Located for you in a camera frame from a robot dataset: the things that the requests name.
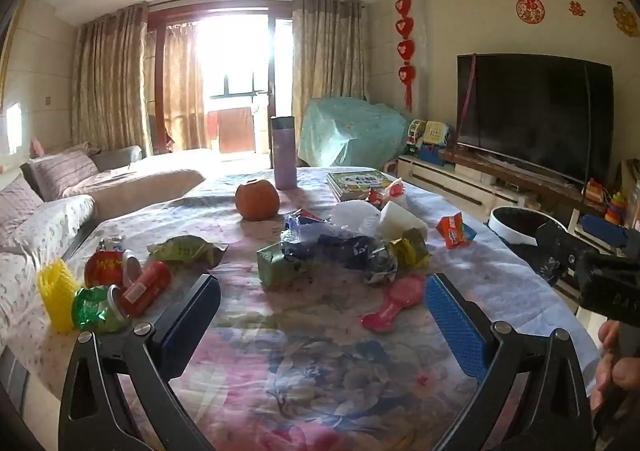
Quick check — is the blue plastic bag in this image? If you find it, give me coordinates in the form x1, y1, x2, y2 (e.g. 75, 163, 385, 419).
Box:
280, 216, 401, 284

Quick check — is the orange fruit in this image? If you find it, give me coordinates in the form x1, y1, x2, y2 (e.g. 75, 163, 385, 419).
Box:
235, 178, 281, 221

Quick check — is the yellow green toy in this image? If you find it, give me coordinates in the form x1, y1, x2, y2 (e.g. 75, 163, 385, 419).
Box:
424, 121, 454, 149

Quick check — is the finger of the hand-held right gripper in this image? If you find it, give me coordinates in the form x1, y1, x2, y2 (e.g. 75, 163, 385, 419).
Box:
535, 222, 593, 282
582, 215, 640, 252

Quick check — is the green snack wrapper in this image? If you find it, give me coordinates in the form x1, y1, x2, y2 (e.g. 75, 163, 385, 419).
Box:
147, 235, 228, 267

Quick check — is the red snack packet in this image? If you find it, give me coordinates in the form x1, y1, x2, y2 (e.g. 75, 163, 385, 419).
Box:
435, 212, 478, 249

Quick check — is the red heart hanging decoration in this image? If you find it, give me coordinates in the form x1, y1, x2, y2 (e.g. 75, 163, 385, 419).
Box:
394, 0, 417, 113

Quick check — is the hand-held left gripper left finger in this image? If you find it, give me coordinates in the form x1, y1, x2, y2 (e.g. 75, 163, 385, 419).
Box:
59, 273, 222, 451

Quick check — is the brown bag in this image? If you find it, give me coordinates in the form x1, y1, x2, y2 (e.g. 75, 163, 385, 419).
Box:
620, 158, 640, 202

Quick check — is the yellow figure wall sticker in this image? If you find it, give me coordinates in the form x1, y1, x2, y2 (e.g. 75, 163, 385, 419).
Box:
613, 1, 640, 37

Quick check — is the brown wooden board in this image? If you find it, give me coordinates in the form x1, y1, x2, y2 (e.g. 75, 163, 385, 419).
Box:
440, 147, 593, 212

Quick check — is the grey cushion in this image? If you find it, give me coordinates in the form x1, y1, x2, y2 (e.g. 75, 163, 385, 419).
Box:
90, 145, 144, 173

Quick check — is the beige patterned curtain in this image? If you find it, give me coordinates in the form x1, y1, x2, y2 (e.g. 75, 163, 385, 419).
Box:
162, 24, 207, 152
71, 4, 151, 153
291, 0, 368, 164

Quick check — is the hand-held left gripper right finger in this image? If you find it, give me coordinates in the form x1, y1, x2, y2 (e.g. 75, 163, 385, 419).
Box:
425, 272, 596, 451

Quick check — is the yellow green wrapper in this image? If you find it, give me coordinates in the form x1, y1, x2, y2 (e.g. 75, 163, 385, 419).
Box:
387, 228, 432, 273

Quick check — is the white red toy bus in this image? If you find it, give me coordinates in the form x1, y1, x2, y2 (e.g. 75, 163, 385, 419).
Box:
404, 120, 426, 155

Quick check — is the stacking ring toy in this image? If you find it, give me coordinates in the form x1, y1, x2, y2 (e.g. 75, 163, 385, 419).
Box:
605, 190, 629, 225

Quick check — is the red towel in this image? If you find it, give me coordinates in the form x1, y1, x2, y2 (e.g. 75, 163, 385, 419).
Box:
206, 107, 256, 154

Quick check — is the purple thermos bottle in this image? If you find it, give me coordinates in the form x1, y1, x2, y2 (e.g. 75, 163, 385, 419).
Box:
270, 115, 299, 191

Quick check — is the white plastic bag red print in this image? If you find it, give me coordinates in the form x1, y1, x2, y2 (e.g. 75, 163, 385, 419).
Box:
367, 178, 408, 209

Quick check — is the wooden balcony door frame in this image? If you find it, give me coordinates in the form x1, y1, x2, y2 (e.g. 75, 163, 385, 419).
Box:
147, 1, 296, 157

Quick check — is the person's right hand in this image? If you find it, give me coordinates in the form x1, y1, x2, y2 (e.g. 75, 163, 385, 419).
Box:
591, 318, 640, 410

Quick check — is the pink striped pillow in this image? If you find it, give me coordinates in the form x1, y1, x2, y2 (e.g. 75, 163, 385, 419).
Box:
0, 178, 46, 248
29, 148, 99, 202

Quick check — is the black flat television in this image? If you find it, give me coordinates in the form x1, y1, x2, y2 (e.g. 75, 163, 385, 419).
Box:
456, 54, 615, 186

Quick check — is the sofa with floral cover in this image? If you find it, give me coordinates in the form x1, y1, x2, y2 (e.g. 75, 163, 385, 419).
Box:
0, 144, 207, 347

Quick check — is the green carton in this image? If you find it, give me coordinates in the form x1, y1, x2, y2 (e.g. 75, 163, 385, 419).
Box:
256, 241, 303, 288

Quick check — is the green can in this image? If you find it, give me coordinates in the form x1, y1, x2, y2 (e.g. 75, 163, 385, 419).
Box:
71, 285, 132, 334

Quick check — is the small red can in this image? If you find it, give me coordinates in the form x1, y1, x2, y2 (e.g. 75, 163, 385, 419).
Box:
121, 261, 172, 319

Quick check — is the large red can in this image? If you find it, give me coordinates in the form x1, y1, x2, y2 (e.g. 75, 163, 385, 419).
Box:
84, 251, 142, 289

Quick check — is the small red blue wrapper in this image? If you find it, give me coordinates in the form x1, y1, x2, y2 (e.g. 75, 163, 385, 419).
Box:
285, 208, 326, 233

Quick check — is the white waste bin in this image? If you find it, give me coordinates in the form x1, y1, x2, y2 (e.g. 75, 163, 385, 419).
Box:
487, 205, 568, 248

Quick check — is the white television cabinet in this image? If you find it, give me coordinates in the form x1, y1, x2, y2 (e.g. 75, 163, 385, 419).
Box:
397, 154, 586, 252

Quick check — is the round red paper-cut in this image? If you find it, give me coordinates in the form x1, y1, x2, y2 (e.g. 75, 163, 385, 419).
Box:
516, 0, 546, 25

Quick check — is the pink plastic toy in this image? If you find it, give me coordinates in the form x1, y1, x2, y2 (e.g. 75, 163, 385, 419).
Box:
362, 273, 427, 332

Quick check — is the blue toy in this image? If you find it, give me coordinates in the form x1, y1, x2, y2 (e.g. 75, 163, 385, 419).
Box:
417, 144, 451, 168

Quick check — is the turquoise cover cloth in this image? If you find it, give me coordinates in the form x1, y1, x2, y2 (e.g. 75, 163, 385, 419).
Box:
298, 98, 411, 169

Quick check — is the orange toy phone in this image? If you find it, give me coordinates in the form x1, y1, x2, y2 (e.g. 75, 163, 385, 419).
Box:
582, 178, 608, 204

